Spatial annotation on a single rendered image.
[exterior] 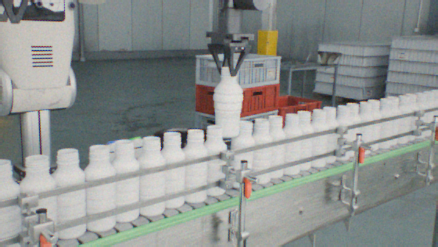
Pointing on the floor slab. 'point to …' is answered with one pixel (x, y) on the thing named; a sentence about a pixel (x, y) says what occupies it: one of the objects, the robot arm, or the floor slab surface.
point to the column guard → (267, 42)
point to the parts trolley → (305, 73)
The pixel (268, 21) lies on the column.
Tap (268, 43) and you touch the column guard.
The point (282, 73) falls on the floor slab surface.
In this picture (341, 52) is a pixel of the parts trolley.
